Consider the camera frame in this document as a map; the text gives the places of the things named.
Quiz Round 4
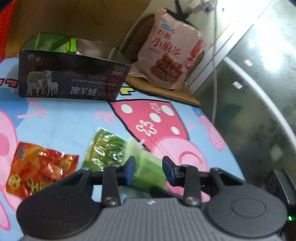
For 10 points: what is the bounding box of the pink snack bag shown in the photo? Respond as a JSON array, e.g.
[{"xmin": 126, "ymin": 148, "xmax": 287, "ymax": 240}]
[{"xmin": 127, "ymin": 9, "xmax": 207, "ymax": 90}]

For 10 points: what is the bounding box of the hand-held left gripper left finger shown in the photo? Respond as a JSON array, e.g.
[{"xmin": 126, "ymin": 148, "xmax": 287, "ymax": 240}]
[{"xmin": 54, "ymin": 156, "xmax": 137, "ymax": 207}]

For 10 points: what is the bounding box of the bright green snack packet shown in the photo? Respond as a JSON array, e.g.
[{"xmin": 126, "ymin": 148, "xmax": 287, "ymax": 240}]
[{"xmin": 52, "ymin": 39, "xmax": 77, "ymax": 53}]

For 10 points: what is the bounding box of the black stand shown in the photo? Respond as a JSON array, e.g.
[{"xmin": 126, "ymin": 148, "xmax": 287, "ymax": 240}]
[{"xmin": 174, "ymin": 0, "xmax": 197, "ymax": 24}]

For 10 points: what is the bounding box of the green pastry packet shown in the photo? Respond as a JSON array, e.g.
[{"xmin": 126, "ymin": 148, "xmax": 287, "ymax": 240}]
[{"xmin": 122, "ymin": 138, "xmax": 167, "ymax": 193}]

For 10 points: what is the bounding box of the white power strip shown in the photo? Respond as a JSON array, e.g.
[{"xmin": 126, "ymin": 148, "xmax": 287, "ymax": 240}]
[{"xmin": 188, "ymin": 0, "xmax": 214, "ymax": 13}]

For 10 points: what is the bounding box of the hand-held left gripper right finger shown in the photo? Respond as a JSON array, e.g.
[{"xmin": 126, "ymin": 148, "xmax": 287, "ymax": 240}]
[{"xmin": 162, "ymin": 156, "xmax": 244, "ymax": 207}]

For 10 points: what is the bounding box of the blue pig print blanket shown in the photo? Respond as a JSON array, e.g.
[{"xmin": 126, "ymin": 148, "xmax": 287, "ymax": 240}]
[{"xmin": 0, "ymin": 57, "xmax": 245, "ymax": 241}]

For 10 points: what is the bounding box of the black sheep print box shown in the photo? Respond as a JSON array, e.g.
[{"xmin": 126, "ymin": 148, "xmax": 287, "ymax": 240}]
[{"xmin": 18, "ymin": 32, "xmax": 132, "ymax": 102}]

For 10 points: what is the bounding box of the red gift box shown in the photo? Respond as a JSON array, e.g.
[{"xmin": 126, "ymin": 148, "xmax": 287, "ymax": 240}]
[{"xmin": 0, "ymin": 0, "xmax": 16, "ymax": 63}]

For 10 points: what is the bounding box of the red snack packet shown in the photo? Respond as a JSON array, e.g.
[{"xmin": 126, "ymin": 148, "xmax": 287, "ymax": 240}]
[{"xmin": 6, "ymin": 142, "xmax": 79, "ymax": 200}]

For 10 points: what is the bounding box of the green foil candy packet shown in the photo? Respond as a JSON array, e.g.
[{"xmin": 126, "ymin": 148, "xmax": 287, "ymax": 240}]
[{"xmin": 82, "ymin": 127, "xmax": 127, "ymax": 172}]

